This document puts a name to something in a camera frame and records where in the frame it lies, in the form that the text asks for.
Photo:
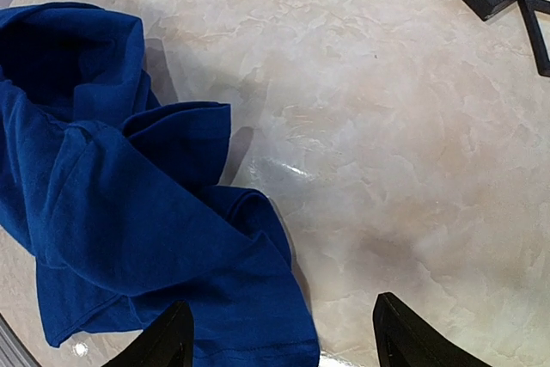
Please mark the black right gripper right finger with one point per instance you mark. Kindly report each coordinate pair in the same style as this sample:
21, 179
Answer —
405, 339

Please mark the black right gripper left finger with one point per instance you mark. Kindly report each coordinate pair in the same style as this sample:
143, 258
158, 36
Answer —
166, 342

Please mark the blue printed t-shirt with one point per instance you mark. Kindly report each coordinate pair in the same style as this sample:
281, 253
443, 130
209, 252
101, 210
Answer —
118, 197

